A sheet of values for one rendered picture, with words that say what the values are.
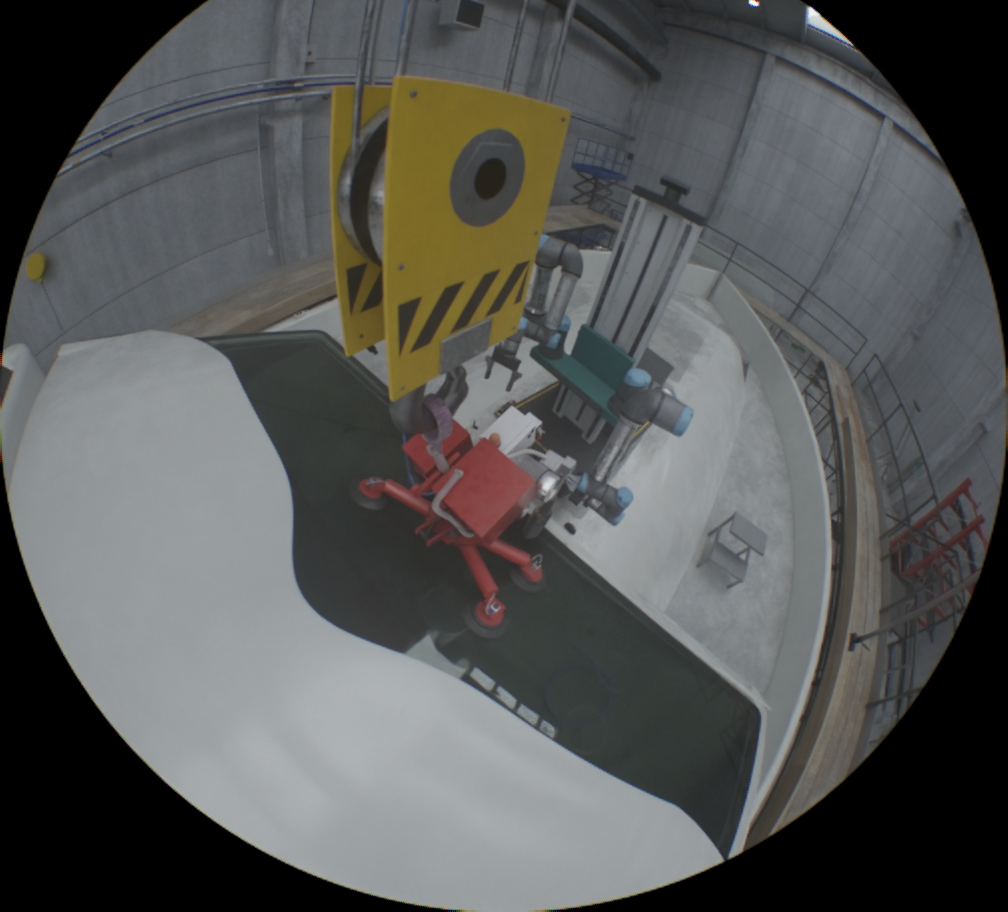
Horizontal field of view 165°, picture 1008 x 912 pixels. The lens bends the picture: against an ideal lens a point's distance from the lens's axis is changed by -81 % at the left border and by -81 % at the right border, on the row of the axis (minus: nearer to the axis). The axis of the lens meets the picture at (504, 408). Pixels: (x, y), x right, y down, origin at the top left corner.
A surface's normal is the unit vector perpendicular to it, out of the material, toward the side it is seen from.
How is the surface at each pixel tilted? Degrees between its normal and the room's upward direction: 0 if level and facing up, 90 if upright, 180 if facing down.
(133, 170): 90
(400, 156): 90
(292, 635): 21
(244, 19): 90
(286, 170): 90
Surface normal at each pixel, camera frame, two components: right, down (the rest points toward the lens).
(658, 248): -0.73, 0.40
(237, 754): 0.42, -0.77
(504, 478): -0.07, -0.48
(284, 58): 0.74, 0.57
